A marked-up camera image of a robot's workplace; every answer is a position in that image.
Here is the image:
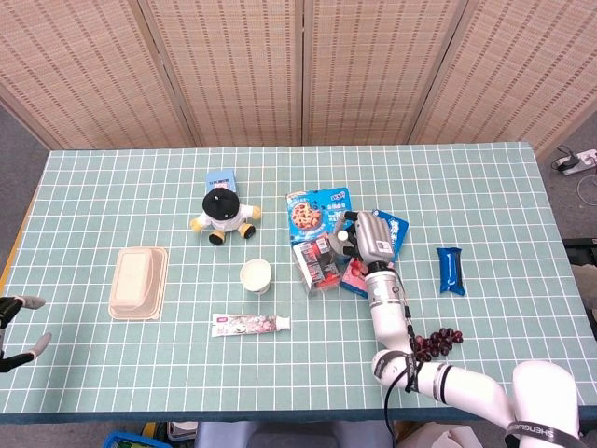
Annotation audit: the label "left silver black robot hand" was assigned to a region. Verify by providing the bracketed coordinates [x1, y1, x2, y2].
[0, 294, 53, 373]

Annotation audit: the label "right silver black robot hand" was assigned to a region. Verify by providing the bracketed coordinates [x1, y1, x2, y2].
[342, 209, 397, 273]

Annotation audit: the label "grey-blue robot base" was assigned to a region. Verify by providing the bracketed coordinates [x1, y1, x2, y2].
[194, 419, 397, 448]

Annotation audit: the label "floral toothpaste tube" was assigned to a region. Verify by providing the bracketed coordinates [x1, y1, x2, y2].
[212, 313, 291, 338]

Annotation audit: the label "pink and blue Oreo box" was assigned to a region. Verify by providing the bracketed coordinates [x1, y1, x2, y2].
[340, 208, 410, 300]

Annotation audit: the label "clear plastic box red items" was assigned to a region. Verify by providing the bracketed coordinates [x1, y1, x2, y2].
[292, 236, 340, 299]

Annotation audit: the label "blue chocolate chip cookie box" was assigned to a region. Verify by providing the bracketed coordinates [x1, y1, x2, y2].
[285, 187, 352, 247]

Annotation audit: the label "blue Oreo snack packet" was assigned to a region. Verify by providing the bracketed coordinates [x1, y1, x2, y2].
[436, 246, 466, 297]

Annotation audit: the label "dark red grape bunch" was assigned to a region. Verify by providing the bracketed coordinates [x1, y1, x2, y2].
[414, 328, 465, 363]

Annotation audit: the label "white paper cup floral print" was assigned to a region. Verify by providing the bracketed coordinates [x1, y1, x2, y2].
[239, 259, 272, 296]

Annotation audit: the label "beige lidded takeaway container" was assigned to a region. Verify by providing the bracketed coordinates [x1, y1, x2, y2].
[107, 246, 169, 322]

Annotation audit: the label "green checked tablecloth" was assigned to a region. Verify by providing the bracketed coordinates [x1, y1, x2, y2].
[0, 142, 597, 425]

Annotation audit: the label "black-headed plush toy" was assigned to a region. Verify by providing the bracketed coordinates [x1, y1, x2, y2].
[189, 188, 262, 246]

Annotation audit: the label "small light blue carton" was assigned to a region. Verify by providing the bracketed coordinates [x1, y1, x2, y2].
[205, 170, 237, 195]

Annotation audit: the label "bamboo folding screen panel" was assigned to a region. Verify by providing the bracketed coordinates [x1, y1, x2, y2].
[410, 0, 597, 158]
[302, 0, 470, 146]
[138, 0, 304, 148]
[0, 0, 197, 150]

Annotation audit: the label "blue plastic crate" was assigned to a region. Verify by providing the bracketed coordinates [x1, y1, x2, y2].
[101, 429, 174, 448]

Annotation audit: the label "black power plug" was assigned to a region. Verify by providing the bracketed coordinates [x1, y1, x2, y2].
[552, 145, 579, 172]

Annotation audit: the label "black equipment case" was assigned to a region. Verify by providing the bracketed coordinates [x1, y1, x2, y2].
[562, 237, 597, 267]

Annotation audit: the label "brown cardboard box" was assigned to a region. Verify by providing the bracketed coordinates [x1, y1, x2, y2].
[396, 422, 484, 448]

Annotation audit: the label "small white box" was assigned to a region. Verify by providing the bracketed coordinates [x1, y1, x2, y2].
[166, 421, 200, 442]

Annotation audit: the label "beige crumpled bag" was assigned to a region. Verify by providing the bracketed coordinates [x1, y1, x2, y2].
[569, 255, 597, 323]

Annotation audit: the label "white power strip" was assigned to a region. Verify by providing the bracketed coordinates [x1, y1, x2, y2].
[562, 148, 597, 176]

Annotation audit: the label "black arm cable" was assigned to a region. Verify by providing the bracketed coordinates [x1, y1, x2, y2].
[382, 298, 421, 442]

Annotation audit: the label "thin white cable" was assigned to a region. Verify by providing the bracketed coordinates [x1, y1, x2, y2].
[576, 175, 597, 206]

